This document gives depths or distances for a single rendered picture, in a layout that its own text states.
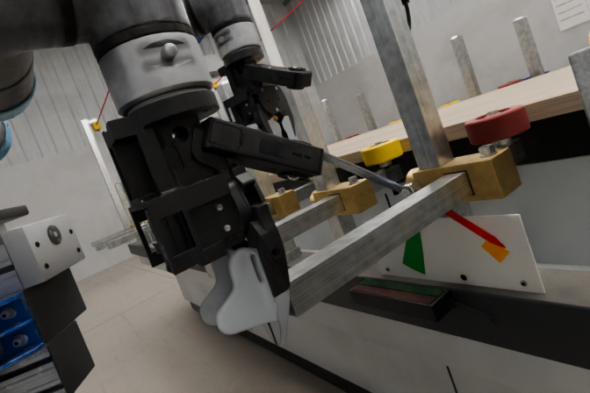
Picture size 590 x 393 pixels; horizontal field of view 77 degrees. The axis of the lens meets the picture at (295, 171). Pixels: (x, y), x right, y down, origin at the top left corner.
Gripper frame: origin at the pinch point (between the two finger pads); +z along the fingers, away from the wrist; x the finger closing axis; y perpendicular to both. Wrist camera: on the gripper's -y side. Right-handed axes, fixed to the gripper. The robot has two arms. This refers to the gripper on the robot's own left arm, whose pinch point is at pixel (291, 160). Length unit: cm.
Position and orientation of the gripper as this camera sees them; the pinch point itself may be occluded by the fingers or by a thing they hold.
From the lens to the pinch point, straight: 65.3
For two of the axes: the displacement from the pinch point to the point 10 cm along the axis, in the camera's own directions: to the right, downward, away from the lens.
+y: -7.7, 2.4, 5.9
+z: 3.5, 9.4, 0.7
